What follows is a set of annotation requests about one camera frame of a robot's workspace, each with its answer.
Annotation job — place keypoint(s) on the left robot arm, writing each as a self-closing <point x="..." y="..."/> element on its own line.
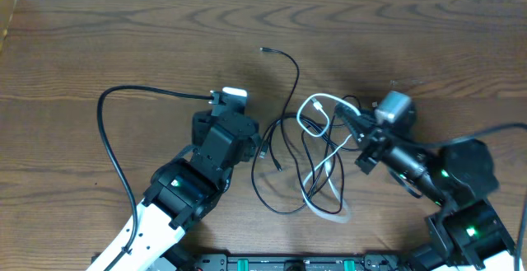
<point x="188" y="187"/>

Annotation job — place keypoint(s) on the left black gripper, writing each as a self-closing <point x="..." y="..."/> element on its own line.
<point x="252" y="142"/>

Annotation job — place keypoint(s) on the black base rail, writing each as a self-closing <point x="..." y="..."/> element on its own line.
<point x="222" y="262"/>

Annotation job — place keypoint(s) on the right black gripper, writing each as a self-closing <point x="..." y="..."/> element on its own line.
<point x="375" y="146"/>

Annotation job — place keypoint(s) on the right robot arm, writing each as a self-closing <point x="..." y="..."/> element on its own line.
<point x="457" y="175"/>

